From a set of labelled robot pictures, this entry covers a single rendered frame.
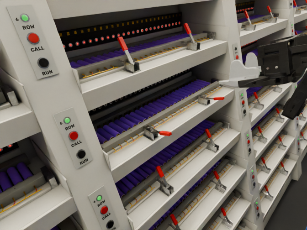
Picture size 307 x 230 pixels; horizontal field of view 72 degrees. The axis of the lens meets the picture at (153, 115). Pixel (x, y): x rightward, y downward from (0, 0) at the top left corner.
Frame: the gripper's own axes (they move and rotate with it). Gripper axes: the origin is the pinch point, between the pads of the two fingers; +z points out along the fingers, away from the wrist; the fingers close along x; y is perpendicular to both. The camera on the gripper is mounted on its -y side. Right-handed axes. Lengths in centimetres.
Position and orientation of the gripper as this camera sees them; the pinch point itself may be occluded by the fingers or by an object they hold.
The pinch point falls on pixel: (231, 80)
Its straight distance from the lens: 56.3
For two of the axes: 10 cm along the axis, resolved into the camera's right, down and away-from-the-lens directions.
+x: -7.0, 3.9, -5.9
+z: -6.6, -0.3, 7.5
